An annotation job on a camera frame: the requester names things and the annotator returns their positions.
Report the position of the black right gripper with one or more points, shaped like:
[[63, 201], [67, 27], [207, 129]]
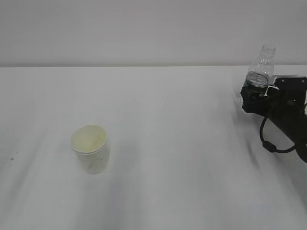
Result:
[[286, 109]]

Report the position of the white paper cup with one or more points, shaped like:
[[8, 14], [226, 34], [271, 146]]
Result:
[[89, 143]]

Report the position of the clear green-label water bottle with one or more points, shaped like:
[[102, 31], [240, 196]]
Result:
[[260, 71]]

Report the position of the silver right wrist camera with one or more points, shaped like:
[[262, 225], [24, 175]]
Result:
[[289, 81]]

